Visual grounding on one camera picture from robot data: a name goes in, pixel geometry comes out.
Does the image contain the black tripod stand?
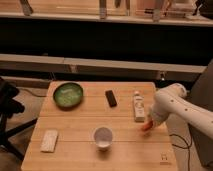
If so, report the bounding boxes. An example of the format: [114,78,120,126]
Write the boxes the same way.
[0,77,37,160]

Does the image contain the white cup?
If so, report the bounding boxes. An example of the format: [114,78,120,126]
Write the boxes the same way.
[93,127,113,150]

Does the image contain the white bottle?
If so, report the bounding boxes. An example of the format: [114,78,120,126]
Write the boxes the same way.
[133,91,145,122]

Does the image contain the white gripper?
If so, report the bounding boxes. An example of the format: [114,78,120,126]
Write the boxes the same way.
[149,106,167,127]

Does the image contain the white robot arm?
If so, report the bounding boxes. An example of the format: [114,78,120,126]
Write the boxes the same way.
[149,83,213,139]

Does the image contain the green bowl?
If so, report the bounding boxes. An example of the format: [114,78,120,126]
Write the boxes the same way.
[53,82,84,108]

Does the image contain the black rectangular block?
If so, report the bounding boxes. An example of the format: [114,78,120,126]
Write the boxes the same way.
[105,90,117,107]

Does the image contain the red orange pepper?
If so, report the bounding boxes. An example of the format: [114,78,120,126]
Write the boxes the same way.
[141,121,153,131]

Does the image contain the white sponge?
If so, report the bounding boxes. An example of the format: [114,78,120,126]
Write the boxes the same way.
[40,130,58,153]

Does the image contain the black cable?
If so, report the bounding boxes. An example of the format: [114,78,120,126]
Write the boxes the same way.
[169,131,194,171]

